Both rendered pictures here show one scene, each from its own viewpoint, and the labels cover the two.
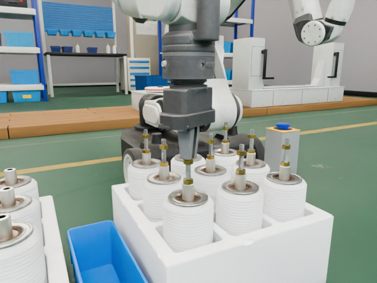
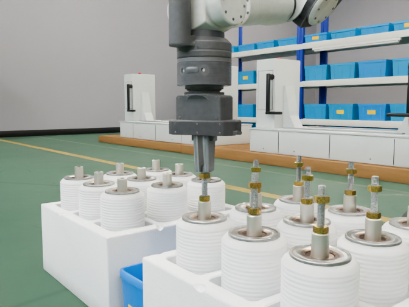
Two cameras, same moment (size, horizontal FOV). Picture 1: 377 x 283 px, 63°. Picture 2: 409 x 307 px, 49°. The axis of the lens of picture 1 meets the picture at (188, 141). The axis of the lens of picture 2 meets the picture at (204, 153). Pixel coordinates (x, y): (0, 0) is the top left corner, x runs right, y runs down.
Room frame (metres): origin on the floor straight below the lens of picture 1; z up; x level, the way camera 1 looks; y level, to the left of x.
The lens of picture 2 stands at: (0.39, -0.71, 0.44)
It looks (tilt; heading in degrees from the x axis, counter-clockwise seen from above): 6 degrees down; 79
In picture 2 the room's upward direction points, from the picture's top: straight up
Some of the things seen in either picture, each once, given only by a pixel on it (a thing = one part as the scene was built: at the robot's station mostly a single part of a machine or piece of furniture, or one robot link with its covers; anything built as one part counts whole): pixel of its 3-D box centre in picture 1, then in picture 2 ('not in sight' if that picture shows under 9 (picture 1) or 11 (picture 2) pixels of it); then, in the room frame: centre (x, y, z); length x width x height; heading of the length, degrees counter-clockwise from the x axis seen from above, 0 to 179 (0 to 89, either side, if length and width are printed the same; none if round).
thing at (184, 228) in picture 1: (188, 241); (204, 270); (0.53, 0.00, 0.16); 0.10 x 0.10 x 0.18
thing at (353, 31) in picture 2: not in sight; (353, 35); (3.54, 4.89, 1.38); 0.50 x 0.38 x 0.11; 29
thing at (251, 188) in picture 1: (239, 187); (254, 234); (0.58, -0.10, 0.25); 0.08 x 0.08 x 0.01
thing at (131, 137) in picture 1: (171, 132); not in sight; (1.43, 0.08, 0.19); 0.64 x 0.52 x 0.33; 28
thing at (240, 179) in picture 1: (240, 181); (254, 225); (0.58, -0.10, 0.26); 0.02 x 0.02 x 0.03
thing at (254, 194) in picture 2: (240, 162); (254, 198); (0.58, -0.10, 0.30); 0.01 x 0.01 x 0.08
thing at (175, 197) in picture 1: (188, 197); (204, 218); (0.53, 0.00, 0.25); 0.08 x 0.08 x 0.01
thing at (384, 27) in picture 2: not in sight; (384, 31); (3.74, 4.50, 1.38); 0.50 x 0.38 x 0.11; 29
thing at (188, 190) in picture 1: (188, 191); (204, 210); (0.53, 0.00, 0.26); 0.02 x 0.02 x 0.03
